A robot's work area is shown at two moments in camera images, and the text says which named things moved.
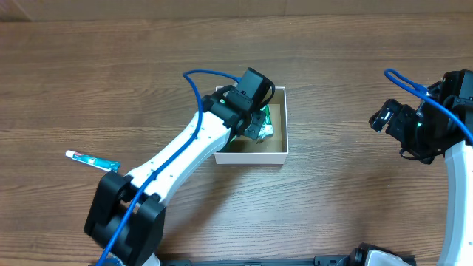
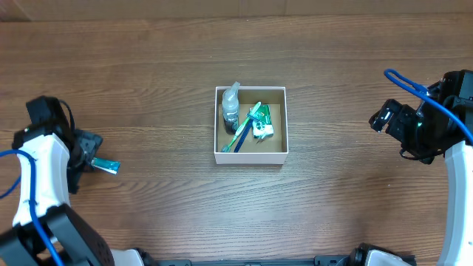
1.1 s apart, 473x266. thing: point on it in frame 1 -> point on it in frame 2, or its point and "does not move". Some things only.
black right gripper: [386, 120] does not move
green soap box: [267, 130] does not move
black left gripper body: [255, 130] -> [87, 148]
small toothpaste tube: [102, 164] does not move
